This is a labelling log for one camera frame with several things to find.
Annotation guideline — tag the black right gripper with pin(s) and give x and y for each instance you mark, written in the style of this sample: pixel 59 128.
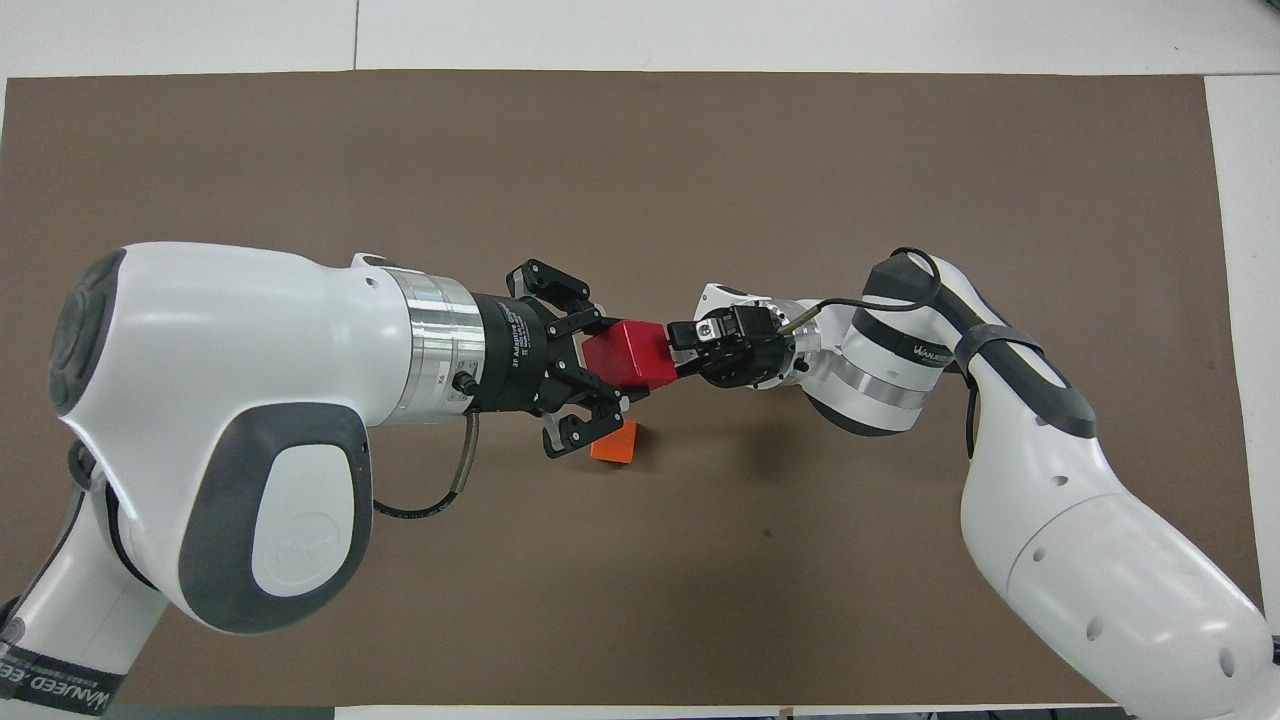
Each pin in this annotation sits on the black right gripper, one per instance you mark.
pixel 750 360

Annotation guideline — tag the orange block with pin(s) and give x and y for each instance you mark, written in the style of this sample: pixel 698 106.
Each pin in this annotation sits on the orange block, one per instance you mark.
pixel 615 447

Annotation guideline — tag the brown table mat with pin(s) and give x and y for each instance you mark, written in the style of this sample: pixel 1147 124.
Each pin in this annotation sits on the brown table mat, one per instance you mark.
pixel 640 160

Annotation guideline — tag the red block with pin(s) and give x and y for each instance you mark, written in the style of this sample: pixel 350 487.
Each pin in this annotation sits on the red block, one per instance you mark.
pixel 628 355

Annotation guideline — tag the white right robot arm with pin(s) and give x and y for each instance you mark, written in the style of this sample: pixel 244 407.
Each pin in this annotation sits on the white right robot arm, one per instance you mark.
pixel 1080 540

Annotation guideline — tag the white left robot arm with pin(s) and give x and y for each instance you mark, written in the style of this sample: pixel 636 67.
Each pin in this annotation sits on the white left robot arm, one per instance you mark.
pixel 220 400

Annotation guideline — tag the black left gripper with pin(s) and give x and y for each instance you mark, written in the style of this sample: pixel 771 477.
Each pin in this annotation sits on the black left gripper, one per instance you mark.
pixel 515 355

